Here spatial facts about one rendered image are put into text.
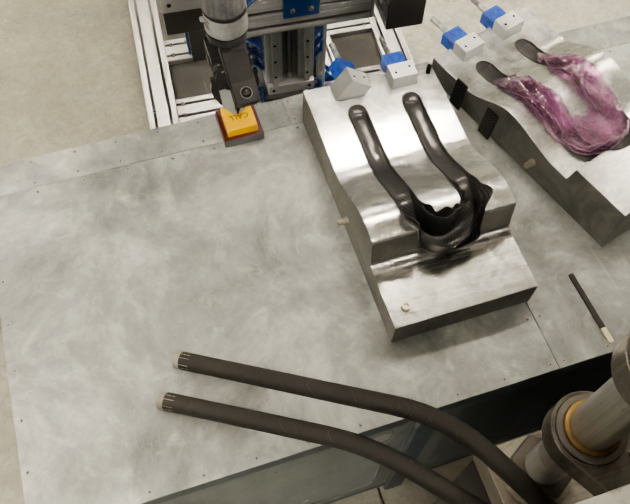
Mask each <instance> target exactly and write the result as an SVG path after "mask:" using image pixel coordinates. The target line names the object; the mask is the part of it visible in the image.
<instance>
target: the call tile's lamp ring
mask: <svg viewBox="0 0 630 504"><path fill-rule="evenodd" d="M251 108H252V111H253V114H254V116H255V119H256V122H257V125H258V128H259V130H258V131H254V132H250V133H246V134H242V135H237V136H233V137H229V138H227V135H226V132H225V129H224V126H223V123H222V120H221V117H220V114H219V113H221V111H220V110H219V111H215V113H216V116H217V119H218V122H219V125H220V128H221V131H222V134H223V137H224V140H225V142H226V141H230V140H234V139H238V138H243V137H247V136H251V135H255V134H259V133H263V132H264V131H263V129H262V126H261V123H260V120H259V118H258V115H257V112H256V109H255V107H254V105H252V106H251Z"/></svg>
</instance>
